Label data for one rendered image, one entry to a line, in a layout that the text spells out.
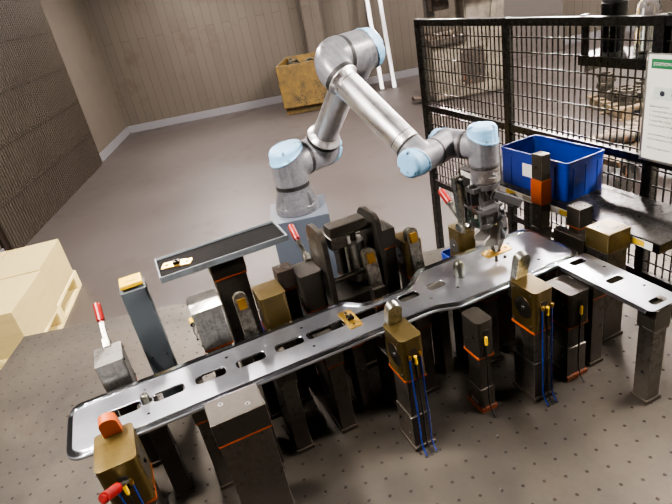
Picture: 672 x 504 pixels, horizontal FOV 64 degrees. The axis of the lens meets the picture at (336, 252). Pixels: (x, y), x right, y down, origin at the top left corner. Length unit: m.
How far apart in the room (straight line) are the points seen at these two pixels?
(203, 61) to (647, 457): 9.17
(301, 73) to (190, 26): 2.25
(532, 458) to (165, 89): 9.23
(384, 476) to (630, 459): 0.57
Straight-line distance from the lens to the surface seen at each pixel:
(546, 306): 1.41
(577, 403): 1.60
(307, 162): 1.82
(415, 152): 1.36
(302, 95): 8.61
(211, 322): 1.43
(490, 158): 1.43
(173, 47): 9.95
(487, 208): 1.48
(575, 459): 1.47
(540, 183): 1.82
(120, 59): 10.15
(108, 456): 1.19
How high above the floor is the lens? 1.79
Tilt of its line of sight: 27 degrees down
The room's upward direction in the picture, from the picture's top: 11 degrees counter-clockwise
